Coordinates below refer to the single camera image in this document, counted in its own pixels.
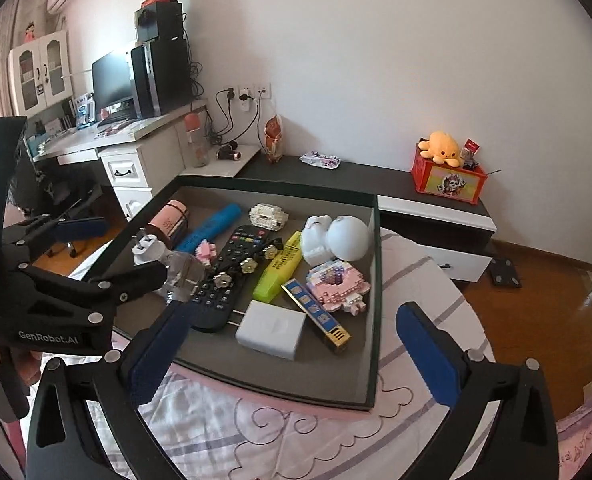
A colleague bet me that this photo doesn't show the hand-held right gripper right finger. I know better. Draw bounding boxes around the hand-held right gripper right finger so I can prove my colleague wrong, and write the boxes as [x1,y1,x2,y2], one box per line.
[396,301,559,480]

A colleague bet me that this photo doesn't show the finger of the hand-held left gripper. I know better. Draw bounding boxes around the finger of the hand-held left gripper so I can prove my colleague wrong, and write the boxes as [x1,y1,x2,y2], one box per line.
[23,260,169,312]
[3,215,108,261]

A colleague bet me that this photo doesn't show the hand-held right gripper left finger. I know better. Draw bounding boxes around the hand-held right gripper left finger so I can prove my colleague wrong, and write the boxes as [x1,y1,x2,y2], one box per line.
[26,302,194,480]

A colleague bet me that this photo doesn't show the white plug adapter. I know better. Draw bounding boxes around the white plug adapter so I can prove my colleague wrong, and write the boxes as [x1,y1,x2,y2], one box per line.
[132,232,169,267]

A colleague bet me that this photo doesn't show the clear glass bottle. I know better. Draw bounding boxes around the clear glass bottle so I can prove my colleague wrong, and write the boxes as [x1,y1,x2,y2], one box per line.
[163,250,208,306]

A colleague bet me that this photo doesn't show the rose gold cylinder cup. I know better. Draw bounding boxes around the rose gold cylinder cup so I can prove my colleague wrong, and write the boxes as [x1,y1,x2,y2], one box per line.
[147,200,192,241]

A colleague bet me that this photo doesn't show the black remote control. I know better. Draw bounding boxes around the black remote control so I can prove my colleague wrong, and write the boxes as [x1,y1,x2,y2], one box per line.
[191,225,283,333]

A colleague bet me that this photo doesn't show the small pink block toy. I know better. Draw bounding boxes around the small pink block toy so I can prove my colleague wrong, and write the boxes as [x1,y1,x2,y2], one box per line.
[196,241,220,265]

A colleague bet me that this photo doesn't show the blue tube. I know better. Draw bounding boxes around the blue tube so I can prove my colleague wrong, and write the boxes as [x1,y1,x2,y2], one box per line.
[178,203,242,256]

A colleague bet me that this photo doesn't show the white charger block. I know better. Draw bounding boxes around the white charger block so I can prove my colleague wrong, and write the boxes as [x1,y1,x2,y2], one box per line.
[235,300,308,361]

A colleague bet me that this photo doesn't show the blue and gold box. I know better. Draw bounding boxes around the blue and gold box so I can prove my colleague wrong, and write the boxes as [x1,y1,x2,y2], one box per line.
[282,279,349,356]

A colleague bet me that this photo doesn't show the pink box with green rim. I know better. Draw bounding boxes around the pink box with green rim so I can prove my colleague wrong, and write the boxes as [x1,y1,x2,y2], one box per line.
[78,175,382,413]

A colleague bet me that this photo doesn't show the yellow highlighter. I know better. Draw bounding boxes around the yellow highlighter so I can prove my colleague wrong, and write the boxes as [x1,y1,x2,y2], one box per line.
[252,230,303,303]

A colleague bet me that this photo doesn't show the white block toy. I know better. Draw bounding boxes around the white block toy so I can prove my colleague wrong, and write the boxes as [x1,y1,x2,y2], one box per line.
[249,203,289,231]

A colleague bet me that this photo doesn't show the person's left hand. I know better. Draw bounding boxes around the person's left hand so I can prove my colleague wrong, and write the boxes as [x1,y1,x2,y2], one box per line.
[0,330,43,386]

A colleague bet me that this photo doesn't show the black office chair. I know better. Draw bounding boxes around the black office chair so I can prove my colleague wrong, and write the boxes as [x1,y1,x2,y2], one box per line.
[6,135,108,261]

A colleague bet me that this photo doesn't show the white desk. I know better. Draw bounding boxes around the white desk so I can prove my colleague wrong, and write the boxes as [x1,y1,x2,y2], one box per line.
[32,100,209,223]

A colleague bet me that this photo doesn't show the black floor scale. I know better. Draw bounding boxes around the black floor scale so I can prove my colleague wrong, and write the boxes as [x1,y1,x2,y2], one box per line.
[488,255,525,289]

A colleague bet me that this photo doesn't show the blue and white box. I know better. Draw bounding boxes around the blue and white box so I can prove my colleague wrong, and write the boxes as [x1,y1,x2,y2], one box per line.
[75,92,97,128]

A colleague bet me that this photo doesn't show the black keyboard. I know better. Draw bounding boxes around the black keyboard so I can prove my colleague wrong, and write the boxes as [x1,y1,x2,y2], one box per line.
[97,107,139,126]

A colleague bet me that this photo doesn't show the black and white low cabinet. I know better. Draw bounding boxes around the black and white low cabinet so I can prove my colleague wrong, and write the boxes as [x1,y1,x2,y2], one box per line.
[236,155,497,282]

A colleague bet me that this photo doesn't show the bottle with orange cap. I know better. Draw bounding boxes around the bottle with orange cap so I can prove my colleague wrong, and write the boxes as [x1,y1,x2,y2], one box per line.
[183,112,211,168]

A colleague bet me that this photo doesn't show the striped white blanket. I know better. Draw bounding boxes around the striped white blanket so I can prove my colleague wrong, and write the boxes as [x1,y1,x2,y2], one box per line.
[68,227,492,480]

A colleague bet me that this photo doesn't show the black monitor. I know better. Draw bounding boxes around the black monitor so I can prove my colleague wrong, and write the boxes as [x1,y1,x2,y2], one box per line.
[92,50,136,113]

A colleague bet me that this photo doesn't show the white glass door cabinet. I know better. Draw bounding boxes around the white glass door cabinet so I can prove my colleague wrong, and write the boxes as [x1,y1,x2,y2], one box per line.
[8,30,74,117]

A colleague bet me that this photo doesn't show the black computer tower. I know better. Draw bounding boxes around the black computer tower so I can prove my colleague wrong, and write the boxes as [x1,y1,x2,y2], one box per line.
[130,37,193,120]

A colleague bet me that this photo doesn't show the red storage box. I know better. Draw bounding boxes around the red storage box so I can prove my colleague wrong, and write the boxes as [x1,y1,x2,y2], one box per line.
[410,142,492,206]

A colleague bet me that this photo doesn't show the pink quilt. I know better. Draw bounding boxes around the pink quilt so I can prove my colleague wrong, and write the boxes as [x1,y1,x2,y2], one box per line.
[556,400,592,467]

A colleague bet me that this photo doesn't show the beige curtain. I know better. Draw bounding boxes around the beige curtain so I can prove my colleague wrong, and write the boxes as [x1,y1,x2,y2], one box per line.
[0,0,67,118]

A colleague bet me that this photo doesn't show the small toys in red box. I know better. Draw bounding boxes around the small toys in red box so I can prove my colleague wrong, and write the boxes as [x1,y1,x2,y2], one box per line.
[460,138,481,170]

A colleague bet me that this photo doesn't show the yellow octopus plush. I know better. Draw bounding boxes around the yellow octopus plush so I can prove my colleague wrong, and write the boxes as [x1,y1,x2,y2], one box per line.
[418,131,463,167]

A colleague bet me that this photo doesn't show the orange snack bag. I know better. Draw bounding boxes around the orange snack bag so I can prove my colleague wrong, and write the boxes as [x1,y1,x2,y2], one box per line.
[264,114,285,163]

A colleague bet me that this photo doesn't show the black box on tower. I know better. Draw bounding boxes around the black box on tower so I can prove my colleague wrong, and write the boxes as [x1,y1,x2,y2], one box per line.
[135,1,184,43]

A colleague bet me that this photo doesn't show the white printed packet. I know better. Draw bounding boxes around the white printed packet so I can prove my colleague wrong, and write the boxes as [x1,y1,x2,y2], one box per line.
[300,151,341,168]

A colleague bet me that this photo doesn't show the black power cable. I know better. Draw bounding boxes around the black power cable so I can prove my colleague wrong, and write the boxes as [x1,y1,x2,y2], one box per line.
[205,89,238,147]

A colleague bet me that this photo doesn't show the white wall outlets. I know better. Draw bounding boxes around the white wall outlets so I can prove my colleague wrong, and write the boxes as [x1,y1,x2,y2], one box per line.
[236,82,272,111]

